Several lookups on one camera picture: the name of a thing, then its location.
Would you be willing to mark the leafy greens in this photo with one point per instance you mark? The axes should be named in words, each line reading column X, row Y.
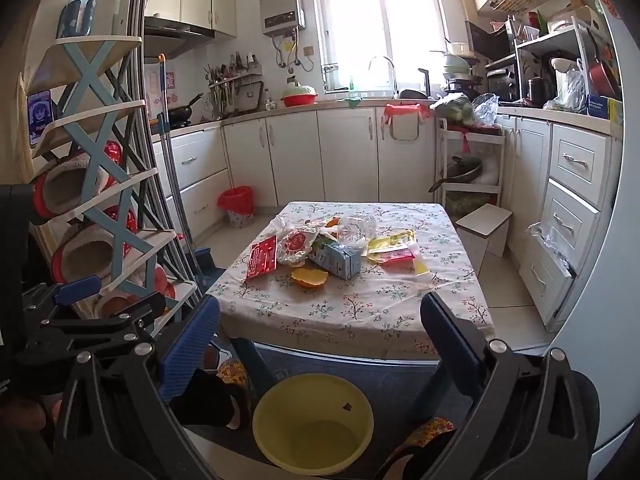
column 470, row 205

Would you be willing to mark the crinkled clear plastic bag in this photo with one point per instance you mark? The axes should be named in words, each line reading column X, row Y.
column 550, row 245

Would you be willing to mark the floral tablecloth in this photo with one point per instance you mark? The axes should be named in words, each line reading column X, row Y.
column 380, row 300

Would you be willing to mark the yellow packet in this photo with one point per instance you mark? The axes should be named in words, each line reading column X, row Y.
column 390, row 241

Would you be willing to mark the chrome faucet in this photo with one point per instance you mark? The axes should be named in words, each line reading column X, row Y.
column 394, row 72

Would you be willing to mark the red bag on door holder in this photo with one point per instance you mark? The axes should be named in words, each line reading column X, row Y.
column 395, row 110

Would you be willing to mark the red paper wall stickers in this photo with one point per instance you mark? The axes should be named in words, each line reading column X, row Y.
column 169, row 87

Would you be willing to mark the metal kitchen shelf rack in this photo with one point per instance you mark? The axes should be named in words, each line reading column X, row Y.
column 545, row 40

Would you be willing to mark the red trash bin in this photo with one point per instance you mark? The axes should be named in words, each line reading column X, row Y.
column 237, row 202

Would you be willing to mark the white drawer cabinet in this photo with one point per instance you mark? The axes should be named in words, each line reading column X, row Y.
column 575, row 195

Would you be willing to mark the white stool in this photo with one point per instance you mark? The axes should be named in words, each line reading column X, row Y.
column 482, row 222

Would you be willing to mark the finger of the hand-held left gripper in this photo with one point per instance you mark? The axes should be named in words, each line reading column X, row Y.
column 77, row 291
column 110, row 325

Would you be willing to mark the white base cabinets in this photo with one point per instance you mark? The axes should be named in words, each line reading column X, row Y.
column 345, row 155

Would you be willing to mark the blue box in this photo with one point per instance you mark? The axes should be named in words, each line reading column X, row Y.
column 596, row 104

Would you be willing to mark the black rice cooker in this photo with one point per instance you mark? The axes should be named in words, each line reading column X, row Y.
column 502, row 85

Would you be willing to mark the red bowl with green cover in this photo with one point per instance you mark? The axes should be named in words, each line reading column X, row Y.
column 299, row 97

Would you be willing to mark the person's left leg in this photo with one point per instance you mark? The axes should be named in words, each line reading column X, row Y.
column 205, row 400

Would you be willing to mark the white refrigerator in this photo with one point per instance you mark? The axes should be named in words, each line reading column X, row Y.
column 600, row 335

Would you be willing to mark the black frying pan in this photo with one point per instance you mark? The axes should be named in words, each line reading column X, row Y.
column 180, row 115

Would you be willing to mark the clear bag with red print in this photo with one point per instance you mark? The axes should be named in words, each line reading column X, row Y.
column 295, row 245

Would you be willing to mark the kitchen utensil rack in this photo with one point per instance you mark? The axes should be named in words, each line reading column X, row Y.
column 225, row 87

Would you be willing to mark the grey water heater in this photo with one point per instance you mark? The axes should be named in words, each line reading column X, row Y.
column 281, row 7

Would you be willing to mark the black microwave oven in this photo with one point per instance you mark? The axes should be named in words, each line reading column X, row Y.
column 487, row 40

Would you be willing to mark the dark wok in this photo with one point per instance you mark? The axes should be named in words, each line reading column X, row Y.
column 462, row 170

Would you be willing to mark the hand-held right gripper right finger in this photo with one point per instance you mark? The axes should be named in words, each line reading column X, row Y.
column 450, row 345

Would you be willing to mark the blue dustpan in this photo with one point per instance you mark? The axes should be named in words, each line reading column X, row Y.
column 205, row 262

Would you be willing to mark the blue picture card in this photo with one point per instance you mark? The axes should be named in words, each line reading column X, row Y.
column 40, row 117

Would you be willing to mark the person's left hand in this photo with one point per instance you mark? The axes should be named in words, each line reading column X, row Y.
column 22, row 415

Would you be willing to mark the bag of green vegetables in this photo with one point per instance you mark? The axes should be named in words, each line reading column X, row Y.
column 452, row 107

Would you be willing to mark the red pot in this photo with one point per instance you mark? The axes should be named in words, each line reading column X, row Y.
column 605, row 77

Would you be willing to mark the colourful knitted slipper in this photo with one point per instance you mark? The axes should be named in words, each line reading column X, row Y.
column 234, row 372
column 430, row 427

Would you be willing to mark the yellow plastic basin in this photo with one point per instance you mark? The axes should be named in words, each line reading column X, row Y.
column 312, row 440

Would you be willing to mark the white and blue shoe rack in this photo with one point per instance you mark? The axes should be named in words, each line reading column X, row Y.
column 87, row 75

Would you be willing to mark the person's leg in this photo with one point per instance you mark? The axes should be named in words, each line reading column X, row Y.
column 425, row 460
column 205, row 400

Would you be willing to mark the red and white wrapper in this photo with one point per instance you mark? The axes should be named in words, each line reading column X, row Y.
column 395, row 256

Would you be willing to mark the white kitchen trolley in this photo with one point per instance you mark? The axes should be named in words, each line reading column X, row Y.
column 470, row 132

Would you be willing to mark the person's right leg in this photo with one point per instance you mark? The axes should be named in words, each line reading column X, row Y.
column 425, row 460

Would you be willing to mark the grey metal frame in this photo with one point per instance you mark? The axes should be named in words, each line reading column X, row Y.
column 132, row 85

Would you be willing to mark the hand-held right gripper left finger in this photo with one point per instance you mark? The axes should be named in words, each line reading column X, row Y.
column 192, row 345

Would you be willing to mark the stack of pots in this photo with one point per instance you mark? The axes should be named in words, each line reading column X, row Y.
column 457, row 65

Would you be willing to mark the pale wrapper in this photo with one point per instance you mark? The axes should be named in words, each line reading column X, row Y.
column 421, row 265

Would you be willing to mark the blue patterned slippers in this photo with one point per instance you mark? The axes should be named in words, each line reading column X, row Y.
column 77, row 15

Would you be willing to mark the red packet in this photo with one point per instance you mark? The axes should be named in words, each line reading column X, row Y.
column 262, row 257

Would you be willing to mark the dark range hood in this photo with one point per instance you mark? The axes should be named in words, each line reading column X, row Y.
column 172, row 32

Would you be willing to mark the black tap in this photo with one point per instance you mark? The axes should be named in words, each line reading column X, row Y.
column 425, row 82

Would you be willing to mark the blue milk carton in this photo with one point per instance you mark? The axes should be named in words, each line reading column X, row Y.
column 335, row 260

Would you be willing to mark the kitchen window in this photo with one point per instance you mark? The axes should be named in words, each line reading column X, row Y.
column 380, row 25

